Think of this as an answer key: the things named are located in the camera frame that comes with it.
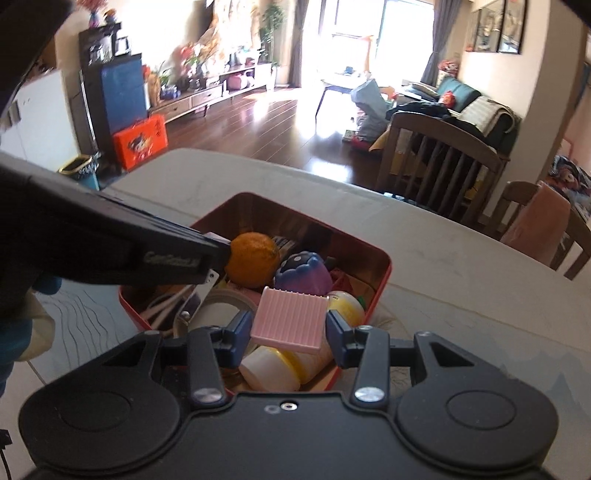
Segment white sunglasses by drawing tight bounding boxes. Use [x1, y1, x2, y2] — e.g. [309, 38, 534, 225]
[139, 284, 204, 330]

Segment long wooden tv cabinet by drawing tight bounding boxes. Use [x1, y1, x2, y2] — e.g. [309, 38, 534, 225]
[150, 62, 278, 123]

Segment pale blue bag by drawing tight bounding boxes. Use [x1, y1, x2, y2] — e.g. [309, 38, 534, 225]
[350, 78, 398, 144]

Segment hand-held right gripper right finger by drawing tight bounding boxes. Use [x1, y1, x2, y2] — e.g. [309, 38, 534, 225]
[325, 310, 502, 409]

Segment pink ribbed case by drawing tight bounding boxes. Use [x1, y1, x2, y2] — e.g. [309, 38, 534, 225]
[250, 286, 329, 355]

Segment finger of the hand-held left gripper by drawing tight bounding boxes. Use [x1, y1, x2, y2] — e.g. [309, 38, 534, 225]
[152, 216, 232, 254]

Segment wooden slatted chair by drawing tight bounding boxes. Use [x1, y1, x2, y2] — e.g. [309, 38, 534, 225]
[375, 111, 504, 227]

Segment bed with colourful bedding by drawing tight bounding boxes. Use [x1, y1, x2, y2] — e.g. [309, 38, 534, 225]
[547, 154, 591, 204]

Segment white cabinet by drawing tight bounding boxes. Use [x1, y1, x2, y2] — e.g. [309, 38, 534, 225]
[11, 69, 81, 171]

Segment clear tape roll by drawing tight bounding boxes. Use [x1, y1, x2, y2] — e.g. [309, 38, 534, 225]
[185, 290, 259, 333]

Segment person's left hand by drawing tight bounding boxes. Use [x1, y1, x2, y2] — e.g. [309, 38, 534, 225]
[0, 277, 63, 365]

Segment gold-rimmed trash bin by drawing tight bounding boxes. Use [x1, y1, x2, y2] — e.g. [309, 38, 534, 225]
[58, 156, 101, 191]

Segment wooden chair with cloth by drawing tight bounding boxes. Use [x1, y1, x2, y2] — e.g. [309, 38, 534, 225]
[482, 181, 591, 281]

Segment white sofa blanket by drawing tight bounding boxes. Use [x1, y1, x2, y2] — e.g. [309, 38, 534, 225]
[457, 96, 509, 137]

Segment pink cloth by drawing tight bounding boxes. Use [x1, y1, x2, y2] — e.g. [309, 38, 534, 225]
[500, 182, 572, 266]

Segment mountain print table mat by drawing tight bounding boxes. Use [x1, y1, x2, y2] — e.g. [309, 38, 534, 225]
[28, 277, 591, 444]

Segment floral cloth over television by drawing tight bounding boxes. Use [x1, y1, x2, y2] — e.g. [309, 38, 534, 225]
[198, 0, 259, 56]

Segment tall green plant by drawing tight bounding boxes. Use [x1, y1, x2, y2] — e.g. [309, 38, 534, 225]
[259, 4, 284, 65]

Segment black jacket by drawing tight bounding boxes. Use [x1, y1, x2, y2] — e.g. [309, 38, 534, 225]
[385, 102, 467, 125]

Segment red metal tin box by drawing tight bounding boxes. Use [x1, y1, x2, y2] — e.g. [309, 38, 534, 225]
[117, 191, 393, 393]

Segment orange fruit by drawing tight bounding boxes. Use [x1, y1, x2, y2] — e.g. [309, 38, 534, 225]
[226, 232, 281, 289]

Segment black cabinet with blue panel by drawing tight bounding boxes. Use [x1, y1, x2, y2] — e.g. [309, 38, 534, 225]
[78, 23, 151, 153]

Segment wooden coffee table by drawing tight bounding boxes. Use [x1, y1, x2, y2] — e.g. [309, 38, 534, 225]
[316, 74, 370, 121]

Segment vase with pink flowers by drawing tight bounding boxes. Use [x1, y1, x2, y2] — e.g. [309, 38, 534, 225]
[76, 0, 109, 28]

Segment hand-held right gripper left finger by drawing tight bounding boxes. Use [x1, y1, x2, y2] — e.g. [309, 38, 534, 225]
[99, 310, 254, 409]

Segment purple squishy toy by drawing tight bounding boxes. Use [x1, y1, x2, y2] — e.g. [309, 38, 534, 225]
[274, 249, 333, 296]

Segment yellow plastic bottle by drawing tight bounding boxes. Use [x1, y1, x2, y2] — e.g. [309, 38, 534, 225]
[239, 291, 365, 393]

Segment grey curtain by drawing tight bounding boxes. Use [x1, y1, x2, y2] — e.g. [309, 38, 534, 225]
[422, 0, 462, 86]
[293, 0, 310, 88]

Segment framed wall picture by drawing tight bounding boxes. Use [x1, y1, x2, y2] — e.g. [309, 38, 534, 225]
[475, 0, 506, 52]
[499, 0, 527, 55]

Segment orange gift box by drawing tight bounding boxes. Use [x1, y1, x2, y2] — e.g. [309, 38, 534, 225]
[112, 114, 168, 172]

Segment dark green sofa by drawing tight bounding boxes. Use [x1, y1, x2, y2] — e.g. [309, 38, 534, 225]
[402, 76, 525, 155]

